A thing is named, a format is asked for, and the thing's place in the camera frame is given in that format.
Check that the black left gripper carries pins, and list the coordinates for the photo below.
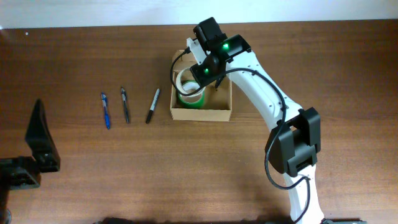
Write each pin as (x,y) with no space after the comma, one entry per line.
(34,165)

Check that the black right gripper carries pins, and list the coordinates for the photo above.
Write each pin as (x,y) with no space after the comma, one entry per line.
(219,81)

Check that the green tape roll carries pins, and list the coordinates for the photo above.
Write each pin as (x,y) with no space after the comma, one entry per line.
(195,101)

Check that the white tape roll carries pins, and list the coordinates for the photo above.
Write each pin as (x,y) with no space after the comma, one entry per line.
(180,81)

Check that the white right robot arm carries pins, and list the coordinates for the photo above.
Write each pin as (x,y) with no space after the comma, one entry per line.
(294,139)

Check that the open cardboard box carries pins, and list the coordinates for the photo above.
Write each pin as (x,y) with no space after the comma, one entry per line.
(217,102)

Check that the blue pen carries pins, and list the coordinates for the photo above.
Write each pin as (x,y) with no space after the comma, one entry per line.
(105,108)

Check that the black marker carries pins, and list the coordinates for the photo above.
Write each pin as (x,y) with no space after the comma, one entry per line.
(152,106)

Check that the black pen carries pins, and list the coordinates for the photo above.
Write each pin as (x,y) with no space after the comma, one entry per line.
(125,105)

